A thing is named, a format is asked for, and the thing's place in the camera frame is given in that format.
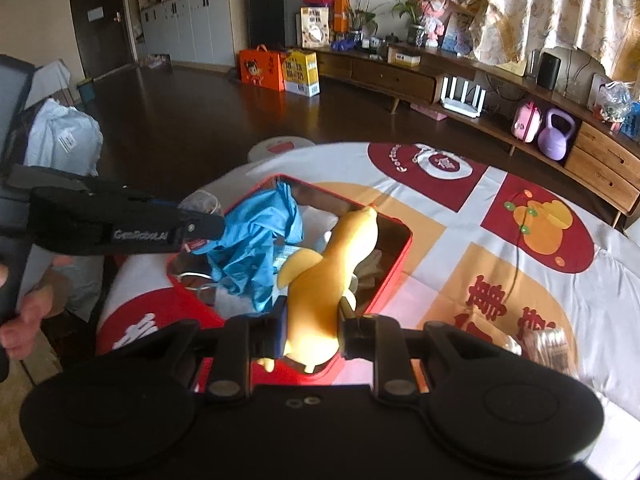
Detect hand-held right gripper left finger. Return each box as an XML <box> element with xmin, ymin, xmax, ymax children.
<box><xmin>145</xmin><ymin>296</ymin><xmax>290</xmax><ymax>403</ymax></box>

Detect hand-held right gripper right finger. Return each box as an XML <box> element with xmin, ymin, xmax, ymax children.
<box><xmin>337</xmin><ymin>296</ymin><xmax>481</xmax><ymax>405</ymax></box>

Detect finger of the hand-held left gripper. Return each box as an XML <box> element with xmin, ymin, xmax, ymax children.
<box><xmin>174</xmin><ymin>207</ymin><xmax>227</xmax><ymax>253</ymax></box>
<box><xmin>120</xmin><ymin>187</ymin><xmax>181</xmax><ymax>208</ymax></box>

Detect yellow plush toy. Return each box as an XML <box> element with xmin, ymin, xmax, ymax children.
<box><xmin>257</xmin><ymin>205</ymin><xmax>381</xmax><ymax>373</ymax></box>

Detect blue cloth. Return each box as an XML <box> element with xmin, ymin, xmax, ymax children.
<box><xmin>207</xmin><ymin>180</ymin><xmax>306</xmax><ymax>313</ymax></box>

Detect red rectangular box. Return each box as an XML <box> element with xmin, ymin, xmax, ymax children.
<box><xmin>167</xmin><ymin>174</ymin><xmax>415</xmax><ymax>387</ymax></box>

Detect person's left hand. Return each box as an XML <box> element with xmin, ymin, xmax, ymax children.
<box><xmin>0</xmin><ymin>254</ymin><xmax>76</xmax><ymax>361</ymax></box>

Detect clear plastic container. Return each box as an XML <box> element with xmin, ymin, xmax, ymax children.
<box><xmin>177</xmin><ymin>190</ymin><xmax>223</xmax><ymax>216</ymax></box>

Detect person's trouser leg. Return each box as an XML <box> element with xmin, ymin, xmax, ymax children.
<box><xmin>55</xmin><ymin>255</ymin><xmax>118</xmax><ymax>323</ymax></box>

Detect white package bag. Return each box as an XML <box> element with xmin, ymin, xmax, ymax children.
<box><xmin>25</xmin><ymin>99</ymin><xmax>104</xmax><ymax>176</ymax></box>

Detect black chair back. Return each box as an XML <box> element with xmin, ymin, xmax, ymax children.
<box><xmin>0</xmin><ymin>54</ymin><xmax>37</xmax><ymax>171</ymax></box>

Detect orange gift box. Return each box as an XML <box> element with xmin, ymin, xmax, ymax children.
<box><xmin>238</xmin><ymin>45</ymin><xmax>287</xmax><ymax>92</ymax></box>

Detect dark wooden door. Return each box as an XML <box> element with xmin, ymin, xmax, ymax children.
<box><xmin>67</xmin><ymin>0</ymin><xmax>138</xmax><ymax>81</ymax></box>

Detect grey wardrobe cabinets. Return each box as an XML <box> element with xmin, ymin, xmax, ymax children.
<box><xmin>135</xmin><ymin>0</ymin><xmax>236</xmax><ymax>67</ymax></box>

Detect yellow carton box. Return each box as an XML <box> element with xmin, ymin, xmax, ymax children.
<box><xmin>281</xmin><ymin>49</ymin><xmax>321</xmax><ymax>97</ymax></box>

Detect clear plastic packet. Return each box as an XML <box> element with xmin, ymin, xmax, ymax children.
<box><xmin>505</xmin><ymin>327</ymin><xmax>581</xmax><ymax>378</ymax></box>

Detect black cabinet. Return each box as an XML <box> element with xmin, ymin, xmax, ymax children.
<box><xmin>247</xmin><ymin>0</ymin><xmax>318</xmax><ymax>53</ymax></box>

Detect white yellow printed bag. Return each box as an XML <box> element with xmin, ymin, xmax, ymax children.
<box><xmin>300</xmin><ymin>6</ymin><xmax>331</xmax><ymax>50</ymax></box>

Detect pink flat box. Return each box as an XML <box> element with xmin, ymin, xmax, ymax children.
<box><xmin>410</xmin><ymin>102</ymin><xmax>447</xmax><ymax>122</ymax></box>

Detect wooden TV cabinet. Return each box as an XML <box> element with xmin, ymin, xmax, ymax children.
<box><xmin>312</xmin><ymin>45</ymin><xmax>640</xmax><ymax>228</ymax></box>

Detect orange upright box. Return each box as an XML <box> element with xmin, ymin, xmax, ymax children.
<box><xmin>332</xmin><ymin>0</ymin><xmax>351</xmax><ymax>33</ymax></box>

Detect white router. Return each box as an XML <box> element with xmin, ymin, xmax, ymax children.
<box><xmin>440</xmin><ymin>74</ymin><xmax>487</xmax><ymax>118</ymax></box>

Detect dark teapot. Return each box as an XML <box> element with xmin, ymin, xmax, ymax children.
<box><xmin>377</xmin><ymin>32</ymin><xmax>401</xmax><ymax>58</ymax></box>

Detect small potted orchid plant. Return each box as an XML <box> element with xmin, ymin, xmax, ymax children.
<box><xmin>345</xmin><ymin>0</ymin><xmax>386</xmax><ymax>43</ymax></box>

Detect small cardboard box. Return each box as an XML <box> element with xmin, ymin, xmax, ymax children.
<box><xmin>387</xmin><ymin>46</ymin><xmax>422</xmax><ymax>68</ymax></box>

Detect pink toy case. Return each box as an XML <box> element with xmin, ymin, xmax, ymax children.
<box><xmin>511</xmin><ymin>100</ymin><xmax>543</xmax><ymax>142</ymax></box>

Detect purple kettlebell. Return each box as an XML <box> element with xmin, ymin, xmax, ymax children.
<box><xmin>537</xmin><ymin>107</ymin><xmax>581</xmax><ymax>162</ymax></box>

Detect potted plant with flowers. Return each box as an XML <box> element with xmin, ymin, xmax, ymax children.
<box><xmin>390</xmin><ymin>0</ymin><xmax>431</xmax><ymax>48</ymax></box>

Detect pink doll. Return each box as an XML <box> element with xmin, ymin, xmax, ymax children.
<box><xmin>417</xmin><ymin>0</ymin><xmax>451</xmax><ymax>51</ymax></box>

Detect black speaker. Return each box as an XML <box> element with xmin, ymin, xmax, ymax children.
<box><xmin>536</xmin><ymin>51</ymin><xmax>562</xmax><ymax>92</ymax></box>

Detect grey rounded board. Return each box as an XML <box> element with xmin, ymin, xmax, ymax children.
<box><xmin>555</xmin><ymin>46</ymin><xmax>608</xmax><ymax>106</ymax></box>

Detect clear plastic bag with items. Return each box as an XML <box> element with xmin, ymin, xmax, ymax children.
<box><xmin>595</xmin><ymin>80</ymin><xmax>636</xmax><ymax>126</ymax></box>

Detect floral curtain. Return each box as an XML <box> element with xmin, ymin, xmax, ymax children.
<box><xmin>470</xmin><ymin>0</ymin><xmax>640</xmax><ymax>83</ymax></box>

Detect blue picture frame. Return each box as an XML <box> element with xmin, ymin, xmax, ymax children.
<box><xmin>440</xmin><ymin>10</ymin><xmax>473</xmax><ymax>56</ymax></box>

